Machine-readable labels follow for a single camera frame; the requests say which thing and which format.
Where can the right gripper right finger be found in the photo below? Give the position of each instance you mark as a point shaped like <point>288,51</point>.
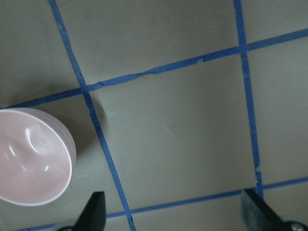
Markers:
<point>258,216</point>

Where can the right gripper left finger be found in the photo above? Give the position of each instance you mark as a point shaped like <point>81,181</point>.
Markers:
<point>93,216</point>

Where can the pink bowl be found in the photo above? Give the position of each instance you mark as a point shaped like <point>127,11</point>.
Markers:
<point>37,157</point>

